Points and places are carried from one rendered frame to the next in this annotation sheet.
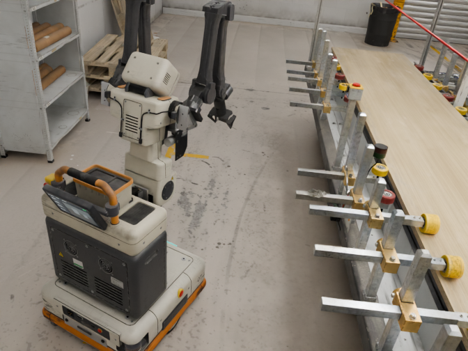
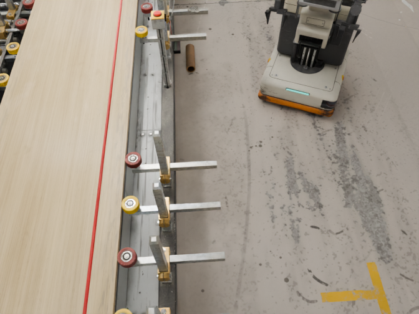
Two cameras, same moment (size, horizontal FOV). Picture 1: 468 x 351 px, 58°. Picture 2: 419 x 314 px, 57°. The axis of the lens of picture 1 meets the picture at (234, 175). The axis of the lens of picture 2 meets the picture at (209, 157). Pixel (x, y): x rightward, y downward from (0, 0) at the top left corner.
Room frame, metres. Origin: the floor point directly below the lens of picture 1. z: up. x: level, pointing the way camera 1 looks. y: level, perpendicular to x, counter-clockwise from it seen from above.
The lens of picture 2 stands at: (4.02, -0.46, 2.47)
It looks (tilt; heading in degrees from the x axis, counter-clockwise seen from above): 55 degrees down; 177
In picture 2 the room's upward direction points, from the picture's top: 1 degrees counter-clockwise
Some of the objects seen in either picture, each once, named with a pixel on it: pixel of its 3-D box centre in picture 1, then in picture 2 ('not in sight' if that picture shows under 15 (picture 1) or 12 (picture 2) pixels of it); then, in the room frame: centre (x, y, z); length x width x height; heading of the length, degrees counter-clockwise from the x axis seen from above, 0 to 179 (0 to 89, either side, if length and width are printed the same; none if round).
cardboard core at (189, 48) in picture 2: not in sight; (190, 57); (1.22, -0.44, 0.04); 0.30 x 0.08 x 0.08; 179
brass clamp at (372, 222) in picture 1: (372, 214); not in sight; (1.44, -0.59, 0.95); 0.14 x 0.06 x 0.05; 179
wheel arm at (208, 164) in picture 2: (320, 106); (174, 167); (2.93, -0.57, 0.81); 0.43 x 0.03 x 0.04; 89
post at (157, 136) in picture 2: (328, 92); (163, 162); (2.96, -0.62, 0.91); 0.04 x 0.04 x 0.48; 89
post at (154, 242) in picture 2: (322, 68); (161, 261); (3.46, -0.63, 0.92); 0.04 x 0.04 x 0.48; 89
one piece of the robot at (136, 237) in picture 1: (111, 235); (317, 23); (1.56, 0.56, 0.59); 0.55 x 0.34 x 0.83; 65
